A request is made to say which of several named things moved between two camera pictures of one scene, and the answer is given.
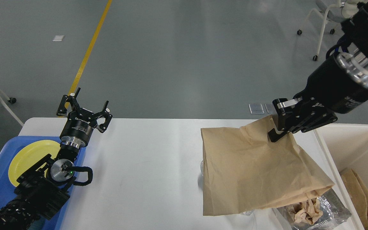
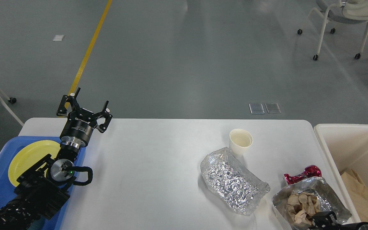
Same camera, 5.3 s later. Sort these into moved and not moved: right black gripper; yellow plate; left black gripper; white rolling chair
Moved: right black gripper
Not moved: left black gripper; white rolling chair; yellow plate
